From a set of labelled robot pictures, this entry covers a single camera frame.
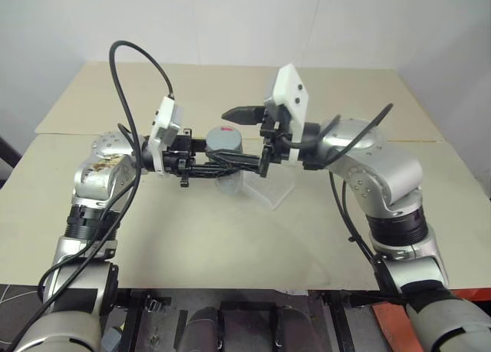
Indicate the clear plastic jar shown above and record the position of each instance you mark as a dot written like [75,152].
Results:
[230,183]

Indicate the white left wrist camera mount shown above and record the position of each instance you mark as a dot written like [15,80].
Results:
[163,122]

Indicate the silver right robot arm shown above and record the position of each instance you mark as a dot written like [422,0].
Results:
[387,168]

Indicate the orange red strip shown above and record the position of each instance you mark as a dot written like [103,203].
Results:
[395,323]

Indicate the black metal frame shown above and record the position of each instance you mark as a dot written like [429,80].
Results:
[157,302]

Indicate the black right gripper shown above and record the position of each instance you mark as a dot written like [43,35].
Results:
[274,135]

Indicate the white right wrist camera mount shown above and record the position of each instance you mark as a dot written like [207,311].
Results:
[291,87]

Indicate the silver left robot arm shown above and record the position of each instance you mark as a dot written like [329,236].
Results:
[96,175]

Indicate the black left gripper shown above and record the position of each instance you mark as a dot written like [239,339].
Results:
[178,161]

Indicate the grey jar lid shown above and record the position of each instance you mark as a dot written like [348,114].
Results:
[224,141]

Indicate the black mat with white lines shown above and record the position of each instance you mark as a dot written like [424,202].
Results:
[15,302]

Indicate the dark rounded shape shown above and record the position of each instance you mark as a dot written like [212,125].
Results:
[203,329]

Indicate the orange table edge rail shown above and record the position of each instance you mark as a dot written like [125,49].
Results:
[473,293]

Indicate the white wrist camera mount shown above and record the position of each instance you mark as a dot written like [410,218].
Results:
[163,122]
[291,87]

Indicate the clear plastic box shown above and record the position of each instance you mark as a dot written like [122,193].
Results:
[270,189]

